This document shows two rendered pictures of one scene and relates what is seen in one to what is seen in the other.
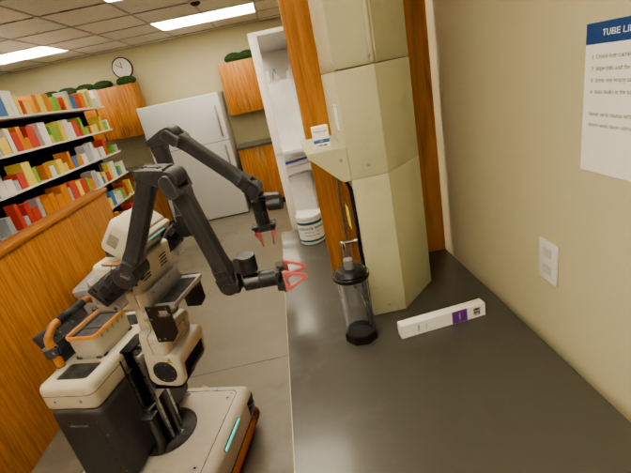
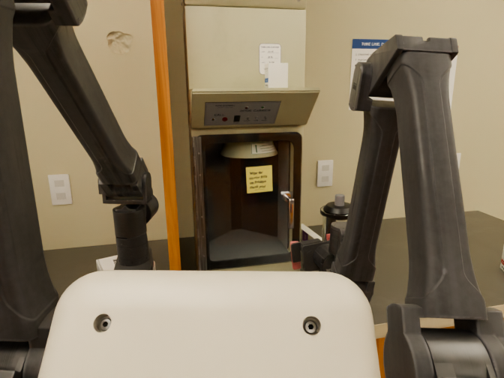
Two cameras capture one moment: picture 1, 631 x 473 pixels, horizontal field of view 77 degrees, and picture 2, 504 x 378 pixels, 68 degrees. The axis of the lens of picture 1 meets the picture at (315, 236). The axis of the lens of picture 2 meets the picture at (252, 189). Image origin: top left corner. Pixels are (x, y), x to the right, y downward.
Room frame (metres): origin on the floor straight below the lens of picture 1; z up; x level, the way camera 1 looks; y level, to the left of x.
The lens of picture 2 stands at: (1.49, 0.89, 1.50)
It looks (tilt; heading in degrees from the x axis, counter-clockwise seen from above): 15 degrees down; 259
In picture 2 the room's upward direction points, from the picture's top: 1 degrees counter-clockwise
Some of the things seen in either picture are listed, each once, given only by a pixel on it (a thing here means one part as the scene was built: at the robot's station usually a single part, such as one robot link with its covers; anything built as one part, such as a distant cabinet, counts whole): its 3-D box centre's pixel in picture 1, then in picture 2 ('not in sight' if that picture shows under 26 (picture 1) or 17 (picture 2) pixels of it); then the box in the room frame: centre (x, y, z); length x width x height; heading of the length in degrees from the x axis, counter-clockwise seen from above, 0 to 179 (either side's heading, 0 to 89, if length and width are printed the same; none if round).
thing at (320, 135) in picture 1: (320, 136); (276, 76); (1.24, -0.08, 1.54); 0.05 x 0.05 x 0.06; 87
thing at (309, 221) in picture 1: (310, 226); not in sight; (1.93, 0.01, 1.02); 0.13 x 0.13 x 0.15
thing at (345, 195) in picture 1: (351, 232); (250, 202); (1.30, -0.13, 1.19); 0.30 x 0.01 x 0.40; 1
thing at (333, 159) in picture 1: (323, 159); (253, 108); (1.30, -0.08, 1.46); 0.32 x 0.12 x 0.10; 1
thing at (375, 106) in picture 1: (383, 187); (241, 149); (1.30, -0.26, 1.33); 0.32 x 0.25 x 0.77; 1
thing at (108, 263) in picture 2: not in sight; (125, 266); (1.68, -0.27, 0.96); 0.16 x 0.12 x 0.04; 20
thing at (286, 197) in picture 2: (349, 251); (289, 211); (1.19, -0.10, 1.17); 0.05 x 0.03 x 0.10; 91
